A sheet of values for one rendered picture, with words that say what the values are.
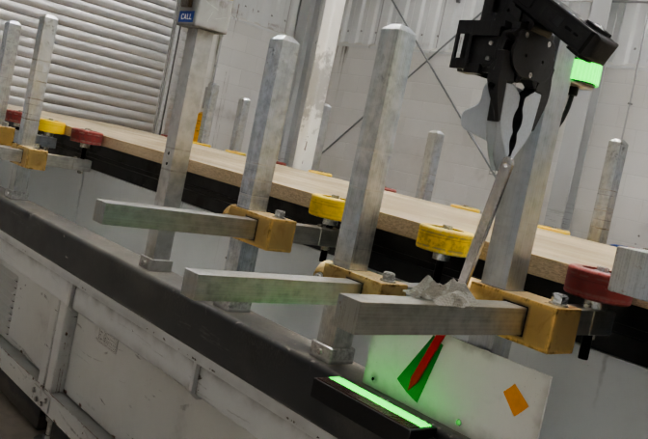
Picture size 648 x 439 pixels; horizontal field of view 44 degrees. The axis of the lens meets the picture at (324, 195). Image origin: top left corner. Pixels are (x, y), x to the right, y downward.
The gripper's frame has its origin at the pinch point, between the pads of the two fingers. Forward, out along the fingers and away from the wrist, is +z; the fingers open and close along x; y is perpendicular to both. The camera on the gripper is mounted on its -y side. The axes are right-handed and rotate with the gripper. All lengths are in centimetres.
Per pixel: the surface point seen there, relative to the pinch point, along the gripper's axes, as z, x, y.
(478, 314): 15.7, 2.8, -3.1
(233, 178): 12, -26, 85
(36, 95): 4, -8, 151
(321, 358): 30.6, -5.6, 26.9
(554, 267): 11.9, -25.6, 7.4
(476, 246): 9.7, -1.8, 2.5
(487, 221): 6.7, -0.9, 1.2
